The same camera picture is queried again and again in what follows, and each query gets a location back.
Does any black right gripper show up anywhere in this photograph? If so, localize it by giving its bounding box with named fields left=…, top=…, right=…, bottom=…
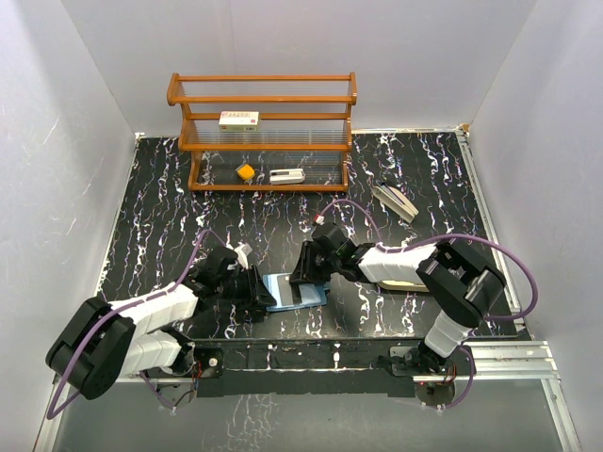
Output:
left=291, top=241, right=340, bottom=284

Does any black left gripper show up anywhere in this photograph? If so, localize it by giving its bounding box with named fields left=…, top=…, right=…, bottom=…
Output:
left=216, top=265, right=276, bottom=310

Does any black credit card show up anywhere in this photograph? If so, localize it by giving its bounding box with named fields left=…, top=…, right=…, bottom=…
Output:
left=291, top=283, right=303, bottom=305

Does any blue leather card holder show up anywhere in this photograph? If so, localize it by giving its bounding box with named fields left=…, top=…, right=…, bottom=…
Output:
left=263, top=273, right=330, bottom=313

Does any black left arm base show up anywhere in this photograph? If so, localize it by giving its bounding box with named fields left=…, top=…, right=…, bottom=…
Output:
left=155, top=346, right=224, bottom=412

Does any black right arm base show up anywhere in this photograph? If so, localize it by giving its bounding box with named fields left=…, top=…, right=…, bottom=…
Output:
left=376, top=344, right=477, bottom=412

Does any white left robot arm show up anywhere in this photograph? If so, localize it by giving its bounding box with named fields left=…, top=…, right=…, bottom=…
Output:
left=45, top=261, right=277, bottom=400

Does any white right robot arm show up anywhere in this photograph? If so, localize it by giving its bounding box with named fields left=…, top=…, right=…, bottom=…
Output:
left=289, top=223, right=507, bottom=374

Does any beige oval tray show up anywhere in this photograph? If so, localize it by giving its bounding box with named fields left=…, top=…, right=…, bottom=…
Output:
left=377, top=280, right=429, bottom=293

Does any white grey stapler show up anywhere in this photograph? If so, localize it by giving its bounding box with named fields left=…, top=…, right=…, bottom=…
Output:
left=269, top=169, right=305, bottom=186

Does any yellow square block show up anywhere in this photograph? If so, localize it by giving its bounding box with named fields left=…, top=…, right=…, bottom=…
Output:
left=236, top=164, right=255, bottom=182

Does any brown wooden shelf rack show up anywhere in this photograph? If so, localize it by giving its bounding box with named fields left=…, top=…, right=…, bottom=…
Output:
left=166, top=73, right=358, bottom=192

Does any white red paper box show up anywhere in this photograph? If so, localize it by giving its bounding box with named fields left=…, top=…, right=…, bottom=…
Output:
left=219, top=111, right=260, bottom=132

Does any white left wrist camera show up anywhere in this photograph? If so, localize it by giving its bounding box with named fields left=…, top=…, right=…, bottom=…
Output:
left=229, top=243, right=252, bottom=269

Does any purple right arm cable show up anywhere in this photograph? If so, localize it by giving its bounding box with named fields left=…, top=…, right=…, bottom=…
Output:
left=318, top=199, right=540, bottom=321

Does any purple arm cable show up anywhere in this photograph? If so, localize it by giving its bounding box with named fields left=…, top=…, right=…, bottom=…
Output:
left=318, top=199, right=540, bottom=321
left=45, top=229, right=227, bottom=421

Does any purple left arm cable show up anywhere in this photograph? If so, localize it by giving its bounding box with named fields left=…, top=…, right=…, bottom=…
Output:
left=45, top=229, right=227, bottom=421

